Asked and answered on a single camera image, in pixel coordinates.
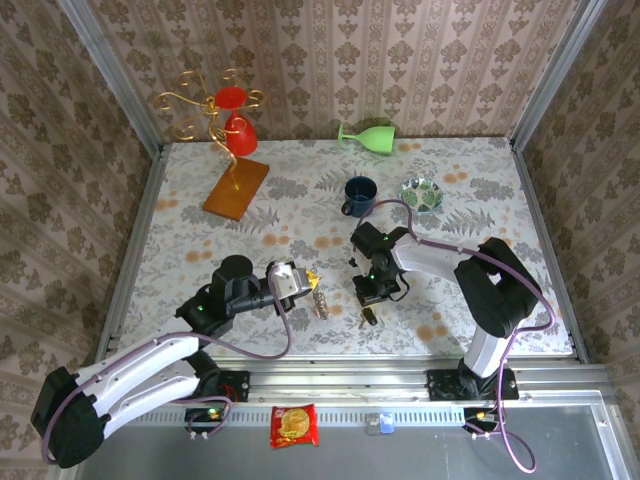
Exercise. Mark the black key fob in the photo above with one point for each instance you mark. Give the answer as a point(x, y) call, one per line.
point(369, 316)

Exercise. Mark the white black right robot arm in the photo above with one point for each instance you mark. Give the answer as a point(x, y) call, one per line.
point(500, 285)

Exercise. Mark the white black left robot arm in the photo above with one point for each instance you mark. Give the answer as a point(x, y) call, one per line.
point(150, 355)

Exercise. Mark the dark blue mug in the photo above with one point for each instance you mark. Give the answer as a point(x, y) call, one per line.
point(364, 207)

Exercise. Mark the green leaf pattern bowl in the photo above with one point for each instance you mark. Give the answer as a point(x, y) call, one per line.
point(422, 196)

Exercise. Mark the left control board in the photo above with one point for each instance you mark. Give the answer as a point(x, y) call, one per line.
point(200, 415)

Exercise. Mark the control board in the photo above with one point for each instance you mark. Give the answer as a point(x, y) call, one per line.
point(200, 415)
point(472, 415)

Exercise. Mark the green wine glass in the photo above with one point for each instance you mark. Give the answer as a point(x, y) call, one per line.
point(377, 140)

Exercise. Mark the red wine glass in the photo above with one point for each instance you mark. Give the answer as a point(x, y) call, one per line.
point(241, 140)

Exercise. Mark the red snack packet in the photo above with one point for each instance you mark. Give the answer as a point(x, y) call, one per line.
point(294, 425)

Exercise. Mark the small blue box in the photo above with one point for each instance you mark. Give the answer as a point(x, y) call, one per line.
point(386, 424)

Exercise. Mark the small grey box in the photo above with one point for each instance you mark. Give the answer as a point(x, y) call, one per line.
point(372, 424)

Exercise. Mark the right control board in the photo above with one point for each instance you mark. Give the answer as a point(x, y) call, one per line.
point(472, 415)

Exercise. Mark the long aluminium base rail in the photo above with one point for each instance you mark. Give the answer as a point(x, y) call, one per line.
point(340, 380)

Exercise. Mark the aluminium table side rail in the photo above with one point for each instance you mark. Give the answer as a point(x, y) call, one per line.
point(549, 225)
point(133, 250)

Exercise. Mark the aluminium corner post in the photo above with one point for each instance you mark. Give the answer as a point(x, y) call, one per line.
point(556, 70)
point(114, 70)

